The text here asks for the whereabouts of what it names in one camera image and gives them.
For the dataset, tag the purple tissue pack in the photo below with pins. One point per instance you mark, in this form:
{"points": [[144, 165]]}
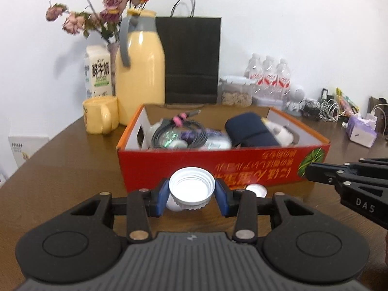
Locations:
{"points": [[362, 130]]}

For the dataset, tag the black paper bag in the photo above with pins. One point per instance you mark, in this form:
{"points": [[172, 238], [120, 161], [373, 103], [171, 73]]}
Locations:
{"points": [[191, 54]]}

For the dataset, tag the iridescent ball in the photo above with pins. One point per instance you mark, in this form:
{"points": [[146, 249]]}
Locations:
{"points": [[171, 139]]}

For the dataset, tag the purple glass vase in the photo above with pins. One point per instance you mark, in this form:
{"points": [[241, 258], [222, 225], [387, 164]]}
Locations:
{"points": [[112, 66]]}

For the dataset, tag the clear water bottle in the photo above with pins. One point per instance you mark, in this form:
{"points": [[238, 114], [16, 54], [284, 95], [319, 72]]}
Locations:
{"points": [[283, 78], [253, 69], [269, 74]]}

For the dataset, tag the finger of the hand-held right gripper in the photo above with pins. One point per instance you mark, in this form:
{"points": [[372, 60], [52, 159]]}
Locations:
{"points": [[321, 172]]}

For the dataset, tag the white booklet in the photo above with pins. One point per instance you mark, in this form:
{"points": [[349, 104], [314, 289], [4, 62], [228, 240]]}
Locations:
{"points": [[25, 151]]}

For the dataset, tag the dried pink flower bouquet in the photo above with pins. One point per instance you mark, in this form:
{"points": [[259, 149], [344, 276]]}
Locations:
{"points": [[112, 1]]}

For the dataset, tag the yellow white plush hamster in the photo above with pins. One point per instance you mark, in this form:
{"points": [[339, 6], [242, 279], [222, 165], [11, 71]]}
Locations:
{"points": [[282, 133]]}

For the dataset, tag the yellow mug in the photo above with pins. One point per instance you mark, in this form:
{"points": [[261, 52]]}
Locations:
{"points": [[98, 115]]}

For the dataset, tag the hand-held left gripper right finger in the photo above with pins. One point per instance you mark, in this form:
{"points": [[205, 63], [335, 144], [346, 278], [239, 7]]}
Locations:
{"points": [[223, 200]]}

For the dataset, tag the white plastic pack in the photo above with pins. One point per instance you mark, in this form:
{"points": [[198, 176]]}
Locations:
{"points": [[219, 143]]}

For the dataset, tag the large white ribbed lid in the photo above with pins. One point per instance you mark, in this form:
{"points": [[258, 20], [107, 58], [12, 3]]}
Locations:
{"points": [[191, 188]]}

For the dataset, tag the purple fabric pouch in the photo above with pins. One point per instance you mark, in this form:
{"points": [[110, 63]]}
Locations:
{"points": [[212, 132]]}

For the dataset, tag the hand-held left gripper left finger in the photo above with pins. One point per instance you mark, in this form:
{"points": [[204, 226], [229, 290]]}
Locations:
{"points": [[162, 198]]}

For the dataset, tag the clear snack container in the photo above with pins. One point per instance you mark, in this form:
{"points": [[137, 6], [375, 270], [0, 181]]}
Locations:
{"points": [[236, 92]]}

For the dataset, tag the white milk carton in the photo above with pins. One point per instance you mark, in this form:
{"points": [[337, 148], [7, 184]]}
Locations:
{"points": [[98, 72]]}

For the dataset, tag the yellow thermos jug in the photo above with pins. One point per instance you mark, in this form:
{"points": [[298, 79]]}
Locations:
{"points": [[141, 72]]}

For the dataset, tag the navy zip case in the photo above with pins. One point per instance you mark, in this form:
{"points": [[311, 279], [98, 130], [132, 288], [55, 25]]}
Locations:
{"points": [[248, 130]]}

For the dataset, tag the colourful snack packet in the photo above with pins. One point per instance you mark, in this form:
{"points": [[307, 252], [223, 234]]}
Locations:
{"points": [[347, 101]]}

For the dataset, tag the red cardboard box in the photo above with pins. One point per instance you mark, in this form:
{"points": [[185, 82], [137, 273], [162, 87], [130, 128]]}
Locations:
{"points": [[145, 166]]}

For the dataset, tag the white robot toy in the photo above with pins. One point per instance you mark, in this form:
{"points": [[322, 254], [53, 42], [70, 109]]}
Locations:
{"points": [[297, 97]]}

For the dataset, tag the small white cap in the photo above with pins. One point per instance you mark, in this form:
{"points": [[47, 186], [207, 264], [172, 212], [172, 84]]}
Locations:
{"points": [[257, 190]]}

